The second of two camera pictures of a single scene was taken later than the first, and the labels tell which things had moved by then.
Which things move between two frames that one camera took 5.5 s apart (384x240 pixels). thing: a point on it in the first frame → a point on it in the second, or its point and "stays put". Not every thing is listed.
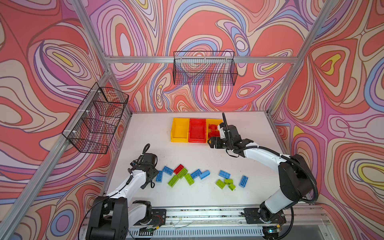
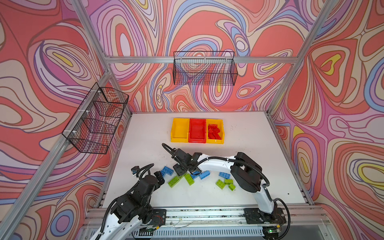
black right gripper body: [221, 143] → [181, 169]
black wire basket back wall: [204, 68] stays put
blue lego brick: [205, 174] stays put
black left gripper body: [154, 171] → [157, 185]
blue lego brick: [196, 174] stays put
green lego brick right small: [229, 181] stays put
